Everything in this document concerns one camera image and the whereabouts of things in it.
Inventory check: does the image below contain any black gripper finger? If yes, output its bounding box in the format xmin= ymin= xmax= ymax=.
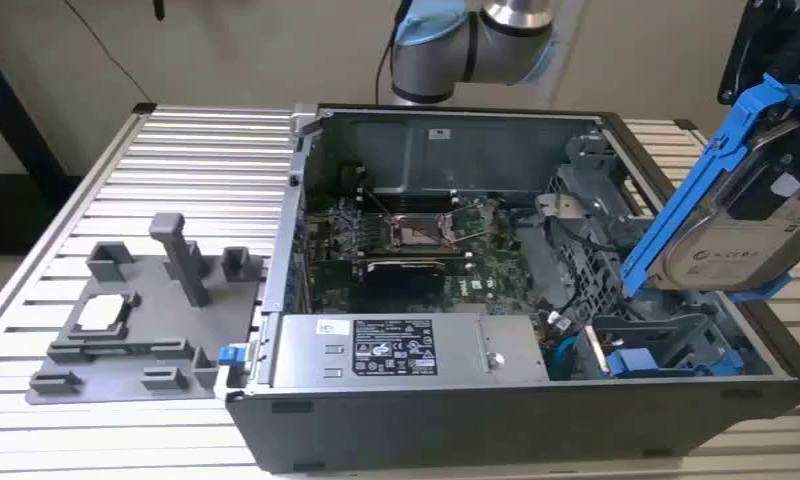
xmin=725 ymin=84 xmax=800 ymax=224

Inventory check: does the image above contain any hard disk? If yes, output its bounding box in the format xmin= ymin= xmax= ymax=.
xmin=620 ymin=72 xmax=800 ymax=305

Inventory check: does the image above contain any grey metal disk bay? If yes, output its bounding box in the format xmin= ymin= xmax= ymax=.
xmin=535 ymin=132 xmax=774 ymax=381

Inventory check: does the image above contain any empty blue disk carrier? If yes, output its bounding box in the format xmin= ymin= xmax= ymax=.
xmin=609 ymin=348 xmax=660 ymax=377

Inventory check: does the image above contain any green motherboard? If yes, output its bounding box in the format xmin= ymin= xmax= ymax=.
xmin=302 ymin=194 xmax=541 ymax=316

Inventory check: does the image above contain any CPU socket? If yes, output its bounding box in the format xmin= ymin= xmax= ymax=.
xmin=379 ymin=212 xmax=449 ymax=249

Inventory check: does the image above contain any black PC case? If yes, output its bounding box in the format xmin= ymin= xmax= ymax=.
xmin=222 ymin=102 xmax=800 ymax=474

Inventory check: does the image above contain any grey power supply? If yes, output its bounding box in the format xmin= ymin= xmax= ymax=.
xmin=265 ymin=313 xmax=549 ymax=387

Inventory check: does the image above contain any blue case latch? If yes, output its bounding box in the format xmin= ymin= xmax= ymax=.
xmin=217 ymin=344 xmax=247 ymax=374

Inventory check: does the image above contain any grey parts rack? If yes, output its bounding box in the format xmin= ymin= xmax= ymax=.
xmin=23 ymin=211 xmax=267 ymax=405

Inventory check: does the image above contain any silver CPU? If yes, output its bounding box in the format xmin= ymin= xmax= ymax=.
xmin=76 ymin=295 xmax=131 ymax=331

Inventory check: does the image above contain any coloured power wire bundle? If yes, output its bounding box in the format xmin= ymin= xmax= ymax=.
xmin=535 ymin=299 xmax=592 ymax=351

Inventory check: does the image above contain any blue flat wire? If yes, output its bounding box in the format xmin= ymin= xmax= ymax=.
xmin=547 ymin=333 xmax=579 ymax=381

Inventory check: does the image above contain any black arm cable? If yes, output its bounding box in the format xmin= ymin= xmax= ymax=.
xmin=373 ymin=0 xmax=402 ymax=104

